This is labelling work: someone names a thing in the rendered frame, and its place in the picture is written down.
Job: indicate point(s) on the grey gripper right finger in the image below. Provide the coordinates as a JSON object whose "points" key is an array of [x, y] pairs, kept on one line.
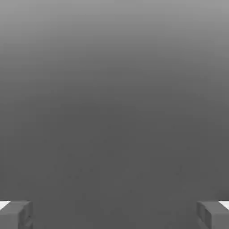
{"points": [[215, 215]]}

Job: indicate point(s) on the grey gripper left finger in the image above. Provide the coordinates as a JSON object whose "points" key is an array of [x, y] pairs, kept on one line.
{"points": [[13, 215]]}

